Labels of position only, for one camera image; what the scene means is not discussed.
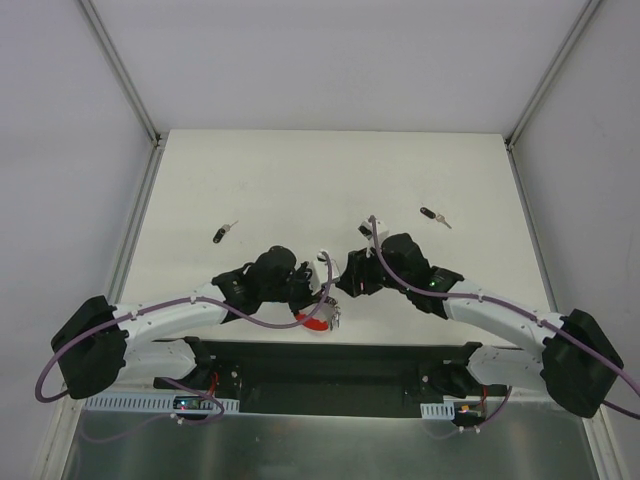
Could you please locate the aluminium frame post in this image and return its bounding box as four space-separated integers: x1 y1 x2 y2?
505 0 605 152
75 0 162 147

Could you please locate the black tag key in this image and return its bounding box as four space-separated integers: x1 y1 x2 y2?
212 221 238 244
419 206 452 229

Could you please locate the right black tag key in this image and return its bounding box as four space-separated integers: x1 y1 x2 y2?
419 206 452 229

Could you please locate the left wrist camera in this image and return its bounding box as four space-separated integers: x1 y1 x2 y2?
309 249 341 293

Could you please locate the aluminium front rail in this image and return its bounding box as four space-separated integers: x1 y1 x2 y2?
64 352 601 404

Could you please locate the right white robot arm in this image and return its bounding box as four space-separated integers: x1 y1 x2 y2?
337 233 624 418

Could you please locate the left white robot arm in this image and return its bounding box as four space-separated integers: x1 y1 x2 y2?
35 246 336 403

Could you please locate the left aluminium frame post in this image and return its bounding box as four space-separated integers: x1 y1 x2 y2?
75 0 162 147

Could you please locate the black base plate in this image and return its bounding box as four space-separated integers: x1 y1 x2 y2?
176 337 507 418

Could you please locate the left black tag key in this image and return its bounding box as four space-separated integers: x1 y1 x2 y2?
212 221 238 244

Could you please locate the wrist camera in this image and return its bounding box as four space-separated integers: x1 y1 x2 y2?
357 219 390 249
309 249 341 293

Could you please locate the left grey cable duct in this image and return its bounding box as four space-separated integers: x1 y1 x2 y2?
84 392 240 415

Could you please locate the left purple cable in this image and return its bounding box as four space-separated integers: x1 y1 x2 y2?
34 249 336 401

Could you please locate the right aluminium frame post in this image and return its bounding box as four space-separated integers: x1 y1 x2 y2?
505 0 605 152

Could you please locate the red handled keyring carabiner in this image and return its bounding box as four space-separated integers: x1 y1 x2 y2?
303 296 341 333

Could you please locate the right grey cable duct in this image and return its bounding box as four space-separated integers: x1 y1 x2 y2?
420 401 456 421

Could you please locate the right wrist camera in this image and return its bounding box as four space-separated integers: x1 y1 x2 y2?
357 219 390 249

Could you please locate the grey cable duct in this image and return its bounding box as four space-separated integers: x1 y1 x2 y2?
420 401 456 421
84 392 240 415

